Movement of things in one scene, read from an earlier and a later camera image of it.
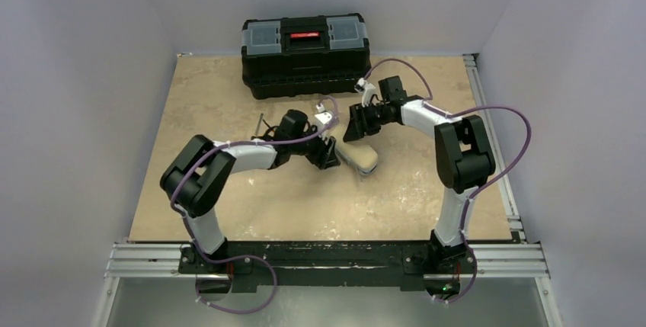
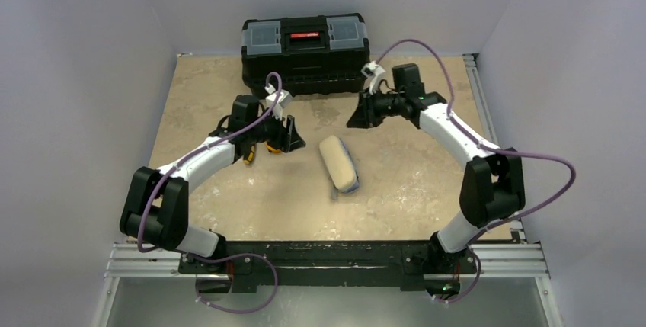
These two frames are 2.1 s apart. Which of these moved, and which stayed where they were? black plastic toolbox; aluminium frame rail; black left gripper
Moved: black left gripper
Stayed: black plastic toolbox; aluminium frame rail
